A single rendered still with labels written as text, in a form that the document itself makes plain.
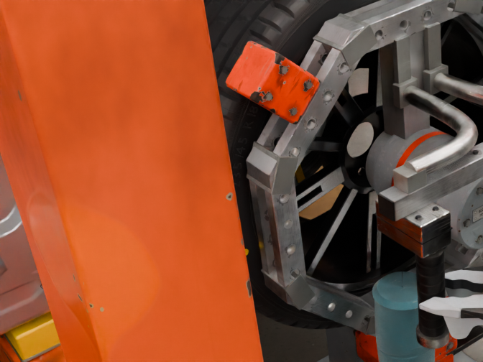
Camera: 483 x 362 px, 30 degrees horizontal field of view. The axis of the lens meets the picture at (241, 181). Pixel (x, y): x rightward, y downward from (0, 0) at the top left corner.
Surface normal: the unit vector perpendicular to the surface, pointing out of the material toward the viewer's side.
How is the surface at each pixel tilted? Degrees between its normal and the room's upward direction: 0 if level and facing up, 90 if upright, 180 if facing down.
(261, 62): 45
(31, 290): 90
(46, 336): 90
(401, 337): 88
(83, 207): 90
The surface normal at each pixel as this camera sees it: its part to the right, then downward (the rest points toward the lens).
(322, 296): 0.53, 0.37
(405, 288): -0.14, -0.85
